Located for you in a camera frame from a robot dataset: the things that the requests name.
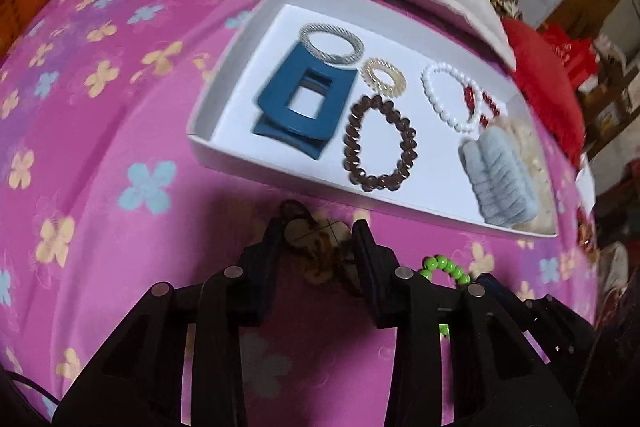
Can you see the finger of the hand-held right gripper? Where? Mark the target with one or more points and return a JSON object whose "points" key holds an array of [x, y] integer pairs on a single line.
{"points": [[492, 284]]}

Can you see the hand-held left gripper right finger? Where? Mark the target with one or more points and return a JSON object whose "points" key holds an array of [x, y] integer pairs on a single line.
{"points": [[370, 272]]}

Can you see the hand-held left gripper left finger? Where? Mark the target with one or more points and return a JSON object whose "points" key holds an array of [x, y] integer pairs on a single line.
{"points": [[265, 267]]}

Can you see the brown tortoiseshell hair accessory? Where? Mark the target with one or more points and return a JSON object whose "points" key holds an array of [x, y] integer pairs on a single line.
{"points": [[320, 264]]}

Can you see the white fluffy scrunchie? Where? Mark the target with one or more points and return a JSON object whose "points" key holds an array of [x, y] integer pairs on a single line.
{"points": [[500, 182]]}

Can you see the white shallow tray box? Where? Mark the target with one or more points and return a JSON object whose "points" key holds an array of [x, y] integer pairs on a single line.
{"points": [[280, 127]]}

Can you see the beige sheer scrunchie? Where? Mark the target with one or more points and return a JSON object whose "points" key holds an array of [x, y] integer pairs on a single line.
{"points": [[542, 177]]}

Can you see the white folded paper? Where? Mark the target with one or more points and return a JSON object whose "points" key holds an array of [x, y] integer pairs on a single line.
{"points": [[585, 184]]}

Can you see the blue hair claw clip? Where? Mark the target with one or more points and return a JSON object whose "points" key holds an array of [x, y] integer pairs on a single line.
{"points": [[280, 102]]}

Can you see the pink floral bedsheet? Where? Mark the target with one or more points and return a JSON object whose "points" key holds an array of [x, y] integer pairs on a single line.
{"points": [[125, 132]]}

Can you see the red ruffled pillow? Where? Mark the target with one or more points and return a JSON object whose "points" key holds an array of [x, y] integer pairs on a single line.
{"points": [[545, 82]]}

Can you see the red shopping bag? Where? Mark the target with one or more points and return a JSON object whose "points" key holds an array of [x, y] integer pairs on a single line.
{"points": [[575, 52]]}

